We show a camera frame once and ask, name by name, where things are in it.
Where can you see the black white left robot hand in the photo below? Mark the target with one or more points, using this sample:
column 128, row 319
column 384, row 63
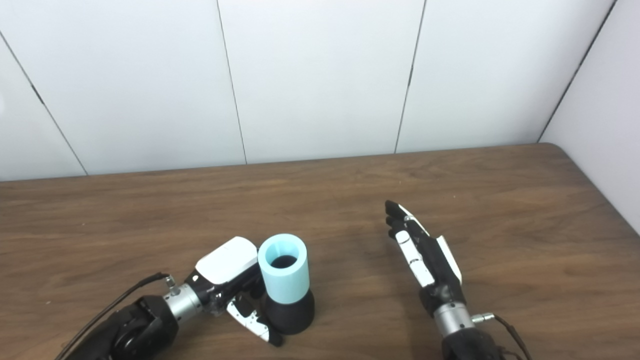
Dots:
column 227, row 262

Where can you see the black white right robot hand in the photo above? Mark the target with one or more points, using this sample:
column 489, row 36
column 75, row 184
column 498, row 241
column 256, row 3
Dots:
column 435, row 265

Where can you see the light blue cylinder cup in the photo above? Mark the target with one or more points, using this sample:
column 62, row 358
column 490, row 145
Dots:
column 285, row 280

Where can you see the black funnel-shaped nozzle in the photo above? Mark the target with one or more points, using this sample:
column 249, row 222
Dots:
column 290, row 312

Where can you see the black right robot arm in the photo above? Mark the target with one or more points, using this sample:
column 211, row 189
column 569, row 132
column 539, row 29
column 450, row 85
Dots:
column 462, row 335

